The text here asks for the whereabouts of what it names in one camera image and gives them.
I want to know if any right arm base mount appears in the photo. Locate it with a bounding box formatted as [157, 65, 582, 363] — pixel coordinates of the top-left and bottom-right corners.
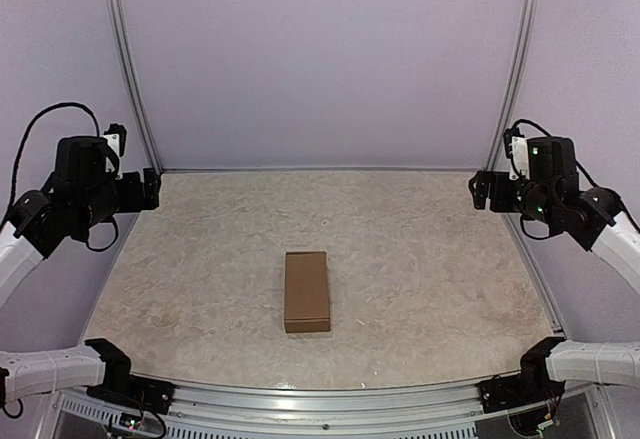
[476, 373, 565, 414]

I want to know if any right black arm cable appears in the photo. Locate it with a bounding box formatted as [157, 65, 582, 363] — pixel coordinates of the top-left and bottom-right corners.
[512, 118, 601, 241]

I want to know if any front aluminium rail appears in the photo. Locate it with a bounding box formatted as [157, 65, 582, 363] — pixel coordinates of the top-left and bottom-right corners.
[35, 378, 622, 438]

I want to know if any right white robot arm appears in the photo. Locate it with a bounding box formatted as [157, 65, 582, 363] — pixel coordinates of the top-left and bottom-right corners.
[468, 133, 639, 403]

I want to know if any left aluminium frame post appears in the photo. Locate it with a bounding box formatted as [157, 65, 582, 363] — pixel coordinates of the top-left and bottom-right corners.
[106, 0, 164, 174]

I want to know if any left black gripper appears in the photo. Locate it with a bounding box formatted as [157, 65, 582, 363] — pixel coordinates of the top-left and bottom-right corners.
[77, 167, 161, 231]

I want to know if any brown cardboard box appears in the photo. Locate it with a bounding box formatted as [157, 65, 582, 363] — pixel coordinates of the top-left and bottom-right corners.
[284, 251, 331, 334]

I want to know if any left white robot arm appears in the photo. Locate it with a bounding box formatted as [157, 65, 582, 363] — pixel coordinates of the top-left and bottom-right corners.
[1, 130, 161, 404]

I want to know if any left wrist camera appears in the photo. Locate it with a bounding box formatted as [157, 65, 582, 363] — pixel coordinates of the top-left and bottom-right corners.
[102, 123, 127, 180]

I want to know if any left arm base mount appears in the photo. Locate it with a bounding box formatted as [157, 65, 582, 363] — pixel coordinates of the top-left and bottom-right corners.
[86, 374, 176, 415]

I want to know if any right aluminium frame post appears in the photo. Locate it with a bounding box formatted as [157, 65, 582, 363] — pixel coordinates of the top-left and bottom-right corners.
[484, 0, 538, 170]

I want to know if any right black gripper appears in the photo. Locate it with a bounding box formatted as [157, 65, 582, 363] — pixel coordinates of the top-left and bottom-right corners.
[470, 168, 559, 225]

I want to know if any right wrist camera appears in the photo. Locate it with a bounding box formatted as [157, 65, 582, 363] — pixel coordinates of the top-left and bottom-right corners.
[503, 127, 529, 181]

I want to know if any aluminium frame post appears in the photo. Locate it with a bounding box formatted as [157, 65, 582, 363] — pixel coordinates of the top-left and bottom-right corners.
[484, 0, 538, 170]
[106, 0, 164, 174]

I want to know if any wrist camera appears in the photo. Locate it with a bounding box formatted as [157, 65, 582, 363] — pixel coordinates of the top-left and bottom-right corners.
[503, 127, 529, 181]
[102, 123, 127, 180]

